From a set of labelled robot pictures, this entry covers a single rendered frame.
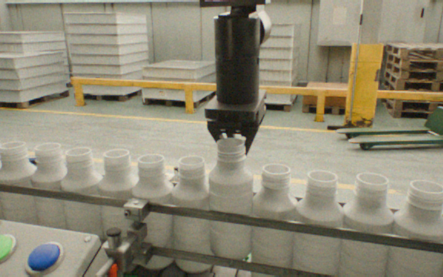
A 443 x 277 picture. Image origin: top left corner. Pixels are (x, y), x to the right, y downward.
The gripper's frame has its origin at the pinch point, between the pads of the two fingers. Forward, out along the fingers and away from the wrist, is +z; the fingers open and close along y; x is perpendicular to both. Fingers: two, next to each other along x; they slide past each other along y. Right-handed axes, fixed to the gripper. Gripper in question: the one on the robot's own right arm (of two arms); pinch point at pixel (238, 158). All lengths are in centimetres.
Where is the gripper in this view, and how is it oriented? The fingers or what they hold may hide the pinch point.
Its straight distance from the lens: 52.2
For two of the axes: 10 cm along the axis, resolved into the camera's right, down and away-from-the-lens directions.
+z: 0.2, 9.2, 3.9
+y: 2.5, -3.8, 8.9
